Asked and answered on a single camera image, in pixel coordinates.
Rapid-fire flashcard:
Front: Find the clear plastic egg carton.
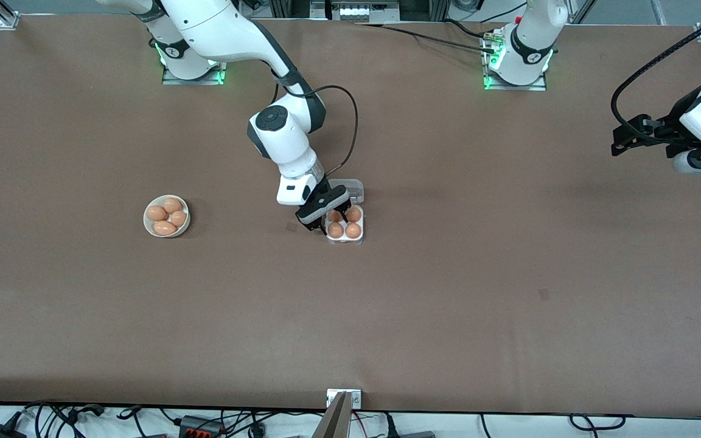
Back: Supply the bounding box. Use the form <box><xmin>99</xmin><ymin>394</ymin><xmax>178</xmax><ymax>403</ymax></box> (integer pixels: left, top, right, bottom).
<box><xmin>324</xmin><ymin>178</ymin><xmax>366</xmax><ymax>246</ymax></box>

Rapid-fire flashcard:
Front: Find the black box with orange clips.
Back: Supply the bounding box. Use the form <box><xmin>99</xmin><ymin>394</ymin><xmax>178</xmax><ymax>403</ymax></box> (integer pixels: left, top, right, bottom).
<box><xmin>179</xmin><ymin>415</ymin><xmax>225</xmax><ymax>438</ymax></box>

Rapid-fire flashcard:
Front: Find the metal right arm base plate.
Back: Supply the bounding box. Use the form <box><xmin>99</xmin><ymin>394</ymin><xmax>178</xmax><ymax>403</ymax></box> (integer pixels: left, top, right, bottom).
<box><xmin>162</xmin><ymin>58</ymin><xmax>227</xmax><ymax>86</ymax></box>

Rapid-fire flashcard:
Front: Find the thick black left gripper cable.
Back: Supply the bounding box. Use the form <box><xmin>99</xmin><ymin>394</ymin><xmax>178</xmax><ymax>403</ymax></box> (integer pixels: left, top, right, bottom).
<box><xmin>610</xmin><ymin>5</ymin><xmax>701</xmax><ymax>141</ymax></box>

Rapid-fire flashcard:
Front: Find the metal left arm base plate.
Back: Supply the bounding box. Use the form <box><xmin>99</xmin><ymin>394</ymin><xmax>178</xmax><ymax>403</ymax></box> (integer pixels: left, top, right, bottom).
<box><xmin>483</xmin><ymin>27</ymin><xmax>548</xmax><ymax>92</ymax></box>

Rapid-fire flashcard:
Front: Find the black looped cable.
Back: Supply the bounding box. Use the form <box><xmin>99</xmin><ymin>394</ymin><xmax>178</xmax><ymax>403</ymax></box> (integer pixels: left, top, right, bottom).
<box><xmin>570</xmin><ymin>414</ymin><xmax>626</xmax><ymax>432</ymax></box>

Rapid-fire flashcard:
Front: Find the brown camera mount beam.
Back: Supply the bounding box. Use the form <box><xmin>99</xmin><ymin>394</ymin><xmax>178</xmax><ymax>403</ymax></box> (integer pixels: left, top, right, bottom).
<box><xmin>311</xmin><ymin>391</ymin><xmax>352</xmax><ymax>438</ymax></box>

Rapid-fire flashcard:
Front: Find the short black table cable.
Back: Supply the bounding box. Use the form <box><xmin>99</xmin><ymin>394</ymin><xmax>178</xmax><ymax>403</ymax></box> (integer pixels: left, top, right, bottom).
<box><xmin>444</xmin><ymin>18</ymin><xmax>490</xmax><ymax>40</ymax></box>

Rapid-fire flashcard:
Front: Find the aluminium frame rack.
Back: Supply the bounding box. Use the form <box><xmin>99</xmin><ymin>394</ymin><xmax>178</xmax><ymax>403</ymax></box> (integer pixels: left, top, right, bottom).
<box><xmin>268</xmin><ymin>0</ymin><xmax>450</xmax><ymax>23</ymax></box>

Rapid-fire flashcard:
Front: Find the white round bowl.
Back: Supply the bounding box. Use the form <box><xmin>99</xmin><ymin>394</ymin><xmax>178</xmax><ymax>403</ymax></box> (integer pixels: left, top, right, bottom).
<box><xmin>144</xmin><ymin>195</ymin><xmax>191</xmax><ymax>238</ymax></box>

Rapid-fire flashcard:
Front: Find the silver table edge bracket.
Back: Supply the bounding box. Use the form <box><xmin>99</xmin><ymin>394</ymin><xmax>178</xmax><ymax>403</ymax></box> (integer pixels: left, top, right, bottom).
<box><xmin>326</xmin><ymin>389</ymin><xmax>362</xmax><ymax>409</ymax></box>

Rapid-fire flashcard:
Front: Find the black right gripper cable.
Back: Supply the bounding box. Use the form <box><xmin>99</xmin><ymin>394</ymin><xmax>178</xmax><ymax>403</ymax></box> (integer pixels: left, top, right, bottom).
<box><xmin>271</xmin><ymin>84</ymin><xmax>360</xmax><ymax>178</ymax></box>

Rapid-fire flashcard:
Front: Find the black cable tangle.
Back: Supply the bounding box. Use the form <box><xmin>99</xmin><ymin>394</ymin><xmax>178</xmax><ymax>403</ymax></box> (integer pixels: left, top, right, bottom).
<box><xmin>21</xmin><ymin>400</ymin><xmax>105</xmax><ymax>438</ymax></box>

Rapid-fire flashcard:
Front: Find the long black table cable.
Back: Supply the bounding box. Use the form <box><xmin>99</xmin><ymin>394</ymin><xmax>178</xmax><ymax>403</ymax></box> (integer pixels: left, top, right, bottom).
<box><xmin>355</xmin><ymin>23</ymin><xmax>497</xmax><ymax>54</ymax></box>

